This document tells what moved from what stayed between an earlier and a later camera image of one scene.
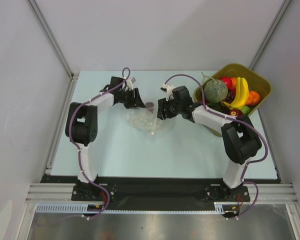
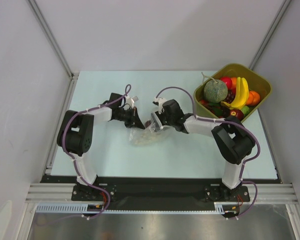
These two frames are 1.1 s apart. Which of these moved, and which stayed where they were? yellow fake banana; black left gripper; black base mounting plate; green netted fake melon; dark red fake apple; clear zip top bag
Moved: black left gripper; clear zip top bag
Stayed: green netted fake melon; dark red fake apple; black base mounting plate; yellow fake banana
